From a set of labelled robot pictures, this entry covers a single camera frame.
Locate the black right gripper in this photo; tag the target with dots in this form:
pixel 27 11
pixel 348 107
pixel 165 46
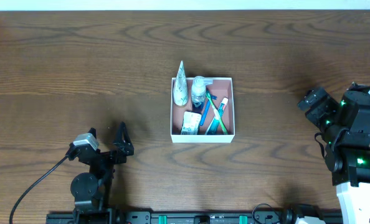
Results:
pixel 311 101

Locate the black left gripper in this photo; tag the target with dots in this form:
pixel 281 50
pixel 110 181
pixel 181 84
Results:
pixel 107 155

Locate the green white soap box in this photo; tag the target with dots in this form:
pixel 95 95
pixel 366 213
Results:
pixel 191 122

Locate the white cosmetic tube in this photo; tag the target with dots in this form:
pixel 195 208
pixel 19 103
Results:
pixel 180 90

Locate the white pink-lined cardboard box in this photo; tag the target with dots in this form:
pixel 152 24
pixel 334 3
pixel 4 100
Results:
pixel 221 88

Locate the clear pump bottle blue liquid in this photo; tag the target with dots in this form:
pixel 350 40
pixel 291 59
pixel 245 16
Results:
pixel 198 92

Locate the teal white toothpaste tube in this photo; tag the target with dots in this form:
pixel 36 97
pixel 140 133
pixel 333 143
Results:
pixel 213 127

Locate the white green toothbrush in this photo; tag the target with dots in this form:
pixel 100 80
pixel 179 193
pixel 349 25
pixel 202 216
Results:
pixel 216 113

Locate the blue disposable razor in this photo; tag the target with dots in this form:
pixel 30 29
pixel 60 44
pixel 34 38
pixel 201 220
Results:
pixel 205 112

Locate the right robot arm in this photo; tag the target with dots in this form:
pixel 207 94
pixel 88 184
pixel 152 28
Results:
pixel 344 129

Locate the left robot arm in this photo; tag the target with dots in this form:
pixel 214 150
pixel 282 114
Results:
pixel 91 189

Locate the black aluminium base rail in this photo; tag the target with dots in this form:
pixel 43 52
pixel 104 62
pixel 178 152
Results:
pixel 146 217

